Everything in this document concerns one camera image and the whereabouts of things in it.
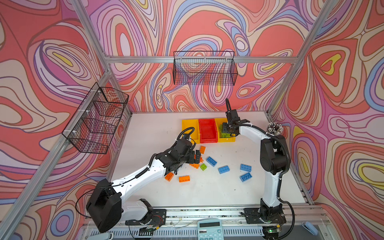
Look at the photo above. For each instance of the light blue calculator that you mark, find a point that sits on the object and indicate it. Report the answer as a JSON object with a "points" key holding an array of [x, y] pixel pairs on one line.
{"points": [[210, 229]]}

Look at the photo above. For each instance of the wire basket on back wall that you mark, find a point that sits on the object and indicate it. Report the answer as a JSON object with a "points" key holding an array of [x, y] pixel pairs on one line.
{"points": [[207, 68]]}

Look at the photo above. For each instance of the red plastic bin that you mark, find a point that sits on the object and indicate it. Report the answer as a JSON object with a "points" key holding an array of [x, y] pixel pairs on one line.
{"points": [[208, 131]]}

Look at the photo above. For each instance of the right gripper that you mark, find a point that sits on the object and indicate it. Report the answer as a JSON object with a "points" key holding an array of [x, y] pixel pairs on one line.
{"points": [[224, 128]]}

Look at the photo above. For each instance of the right yellow plastic bin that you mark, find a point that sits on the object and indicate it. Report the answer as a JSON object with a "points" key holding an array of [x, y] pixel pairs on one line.
{"points": [[226, 138]]}

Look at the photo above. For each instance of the green lego brick bottom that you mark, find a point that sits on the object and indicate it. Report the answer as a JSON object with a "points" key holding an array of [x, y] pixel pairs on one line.
{"points": [[203, 167]]}

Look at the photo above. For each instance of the wire basket on left wall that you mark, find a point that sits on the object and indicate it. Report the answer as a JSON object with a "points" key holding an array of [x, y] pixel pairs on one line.
{"points": [[100, 114]]}

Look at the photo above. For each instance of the orange lego brick on side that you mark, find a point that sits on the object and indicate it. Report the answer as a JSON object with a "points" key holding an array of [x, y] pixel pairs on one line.
{"points": [[196, 166]]}

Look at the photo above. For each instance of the orange lego brick studs up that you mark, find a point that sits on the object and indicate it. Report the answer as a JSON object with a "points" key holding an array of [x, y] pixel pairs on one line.
{"points": [[202, 149]]}

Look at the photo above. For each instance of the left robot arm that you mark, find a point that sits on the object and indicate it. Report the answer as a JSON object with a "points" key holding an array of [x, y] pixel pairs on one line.
{"points": [[108, 204]]}

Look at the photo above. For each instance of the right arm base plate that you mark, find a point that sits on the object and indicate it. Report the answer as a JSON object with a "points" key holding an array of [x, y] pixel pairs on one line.
{"points": [[255, 216]]}

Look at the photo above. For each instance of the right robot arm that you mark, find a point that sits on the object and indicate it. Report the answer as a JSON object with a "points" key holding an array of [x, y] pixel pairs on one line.
{"points": [[275, 159]]}

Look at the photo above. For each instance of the green lego brick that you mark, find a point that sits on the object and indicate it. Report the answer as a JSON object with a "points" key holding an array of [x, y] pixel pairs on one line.
{"points": [[220, 127], [203, 167]]}

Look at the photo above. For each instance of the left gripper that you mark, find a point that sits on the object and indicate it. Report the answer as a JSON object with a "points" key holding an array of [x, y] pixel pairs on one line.
{"points": [[192, 159]]}

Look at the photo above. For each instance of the wire basket on wall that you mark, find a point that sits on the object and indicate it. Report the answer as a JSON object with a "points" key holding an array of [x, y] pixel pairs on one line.
{"points": [[207, 68], [100, 114]]}

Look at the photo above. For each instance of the orange lego brick front left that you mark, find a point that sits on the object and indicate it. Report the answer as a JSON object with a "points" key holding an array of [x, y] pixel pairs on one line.
{"points": [[169, 176]]}

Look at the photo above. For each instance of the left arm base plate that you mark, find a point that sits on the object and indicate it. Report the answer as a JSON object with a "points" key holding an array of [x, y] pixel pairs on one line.
{"points": [[155, 218]]}

